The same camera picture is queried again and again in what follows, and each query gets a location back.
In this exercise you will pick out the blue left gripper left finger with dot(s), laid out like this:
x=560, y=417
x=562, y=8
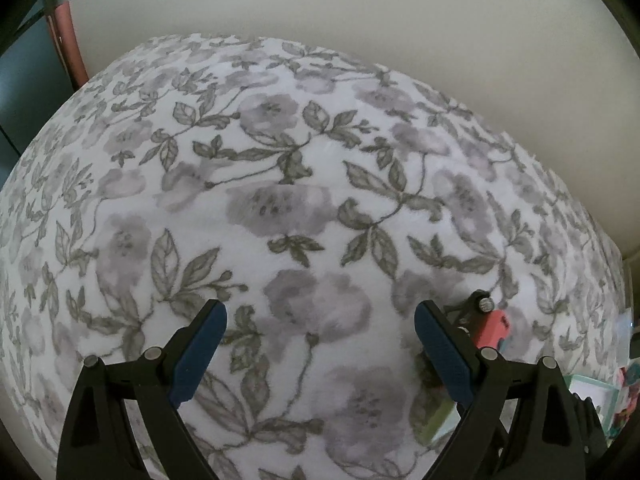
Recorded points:
x=192, y=348

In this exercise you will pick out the dark blue cabinet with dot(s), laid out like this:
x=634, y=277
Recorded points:
x=33, y=87

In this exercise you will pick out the pink rolled mat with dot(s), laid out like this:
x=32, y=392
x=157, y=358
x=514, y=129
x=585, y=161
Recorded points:
x=62, y=32

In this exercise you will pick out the black small clip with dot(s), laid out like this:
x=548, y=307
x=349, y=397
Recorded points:
x=471, y=314

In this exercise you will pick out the teal rimmed white tray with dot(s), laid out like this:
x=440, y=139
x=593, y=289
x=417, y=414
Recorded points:
x=602, y=394

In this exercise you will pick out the coral pink foam block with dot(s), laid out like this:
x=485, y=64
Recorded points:
x=494, y=330

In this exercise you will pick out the green foam piece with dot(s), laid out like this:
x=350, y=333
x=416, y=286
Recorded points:
x=435, y=419

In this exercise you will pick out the floral grey white blanket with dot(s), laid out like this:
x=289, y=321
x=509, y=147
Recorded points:
x=320, y=198

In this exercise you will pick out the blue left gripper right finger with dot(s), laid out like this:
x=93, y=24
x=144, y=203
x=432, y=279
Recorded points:
x=448, y=349

